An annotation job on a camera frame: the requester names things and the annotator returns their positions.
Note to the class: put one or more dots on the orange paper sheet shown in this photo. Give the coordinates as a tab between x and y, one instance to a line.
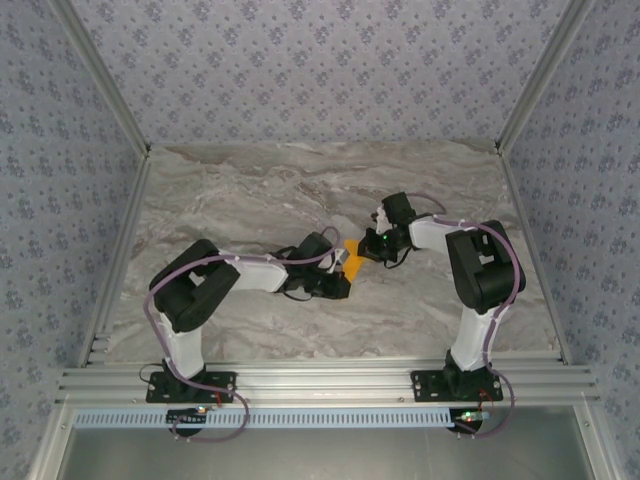
352	267

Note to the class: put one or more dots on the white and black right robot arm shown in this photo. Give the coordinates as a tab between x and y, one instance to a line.
430	235

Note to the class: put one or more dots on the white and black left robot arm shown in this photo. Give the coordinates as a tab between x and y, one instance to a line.
260	275

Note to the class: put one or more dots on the aluminium frame post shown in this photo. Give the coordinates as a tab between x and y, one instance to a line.
539	75
106	75

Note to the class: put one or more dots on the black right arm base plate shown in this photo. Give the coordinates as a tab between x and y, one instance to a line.
425	392

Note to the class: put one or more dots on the aluminium frame bar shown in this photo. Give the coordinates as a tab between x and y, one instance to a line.
592	440
54	440

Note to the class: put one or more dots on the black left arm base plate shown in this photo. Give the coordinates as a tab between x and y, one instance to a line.
222	379

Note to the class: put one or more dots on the small black controller board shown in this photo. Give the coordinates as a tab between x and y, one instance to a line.
470	416
187	417

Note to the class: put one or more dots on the aluminium frame cross rail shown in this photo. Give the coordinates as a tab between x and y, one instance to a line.
320	385

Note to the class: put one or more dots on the grey metal panel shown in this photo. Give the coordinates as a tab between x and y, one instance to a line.
320	460

